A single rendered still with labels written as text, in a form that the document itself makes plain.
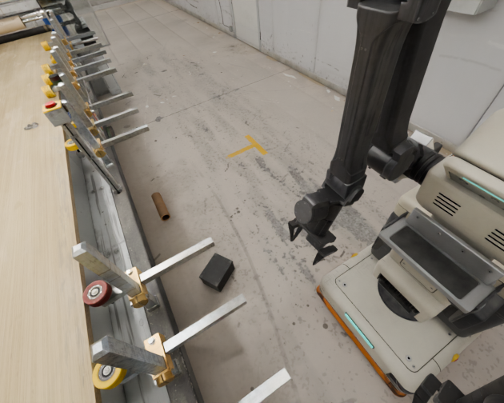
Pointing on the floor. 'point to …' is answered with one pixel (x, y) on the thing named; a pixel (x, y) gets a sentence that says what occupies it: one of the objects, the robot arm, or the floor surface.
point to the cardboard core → (161, 206)
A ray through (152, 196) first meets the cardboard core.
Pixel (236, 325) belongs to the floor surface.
